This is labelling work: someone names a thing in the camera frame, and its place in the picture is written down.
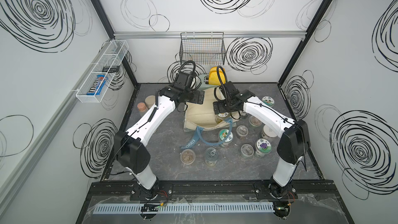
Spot beige canvas tote bag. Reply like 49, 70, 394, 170
180, 88, 240, 150

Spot brown seed clear jar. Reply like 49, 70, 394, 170
249, 116, 262, 128

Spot clear lid seed jar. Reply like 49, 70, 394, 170
236, 125, 249, 140

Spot green yellow lid jar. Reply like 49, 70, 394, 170
218, 129, 233, 148

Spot green label lid jar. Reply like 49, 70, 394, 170
262, 96, 275, 107

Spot white lid glass jar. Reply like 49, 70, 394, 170
261, 125, 277, 140

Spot small clear lid jar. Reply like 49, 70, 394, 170
240, 144, 254, 159

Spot silver top can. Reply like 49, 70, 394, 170
204, 147, 219, 167

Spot wide brown seed jar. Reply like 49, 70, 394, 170
180, 149, 196, 166

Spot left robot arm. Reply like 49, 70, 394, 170
114, 71, 204, 191

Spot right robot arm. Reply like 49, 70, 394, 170
213, 82, 311, 198

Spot mint green toaster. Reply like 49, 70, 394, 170
197, 74, 217, 91

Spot front yellow bread slice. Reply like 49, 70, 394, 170
208, 73, 226, 86

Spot yellow bread slice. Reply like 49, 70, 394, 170
209, 67, 225, 74
208, 73, 226, 86

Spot beige lid jar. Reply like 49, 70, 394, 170
144, 95, 155, 109

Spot rear yellow bread slice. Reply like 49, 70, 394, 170
209, 67, 225, 74

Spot pink lid jar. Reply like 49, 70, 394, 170
137, 102, 148, 113

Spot black small box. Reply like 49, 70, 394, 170
102, 66, 120, 73

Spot blue candy packet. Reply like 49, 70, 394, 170
86, 75, 107, 96

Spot black wire basket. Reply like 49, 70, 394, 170
179, 32, 227, 66

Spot white wire shelf basket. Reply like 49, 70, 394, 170
76, 39, 129, 103

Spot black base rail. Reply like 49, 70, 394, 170
88, 178, 338, 201

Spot white slotted cable duct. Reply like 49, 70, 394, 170
93, 202, 275, 214

